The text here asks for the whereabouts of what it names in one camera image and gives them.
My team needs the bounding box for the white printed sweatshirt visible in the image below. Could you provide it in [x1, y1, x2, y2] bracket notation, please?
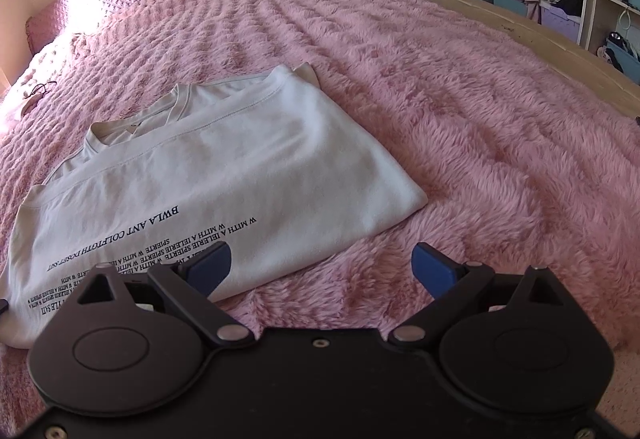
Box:
[0, 62, 430, 350]

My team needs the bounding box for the pink fluffy blanket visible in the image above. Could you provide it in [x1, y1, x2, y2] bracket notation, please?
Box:
[0, 0, 640, 420]

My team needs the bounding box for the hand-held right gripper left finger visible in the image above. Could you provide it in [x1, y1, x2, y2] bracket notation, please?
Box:
[74, 241, 254, 349]

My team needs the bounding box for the purple storage bin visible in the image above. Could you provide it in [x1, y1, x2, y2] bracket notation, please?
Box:
[540, 1, 584, 43]

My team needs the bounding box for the wooden bed frame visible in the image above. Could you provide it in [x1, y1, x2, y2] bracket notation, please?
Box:
[400, 0, 640, 122]

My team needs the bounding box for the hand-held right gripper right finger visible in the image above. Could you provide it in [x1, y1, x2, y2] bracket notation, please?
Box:
[389, 241, 569, 348]

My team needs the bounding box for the small purple quilted pillow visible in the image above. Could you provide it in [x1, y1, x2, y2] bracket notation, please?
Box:
[25, 0, 77, 56]

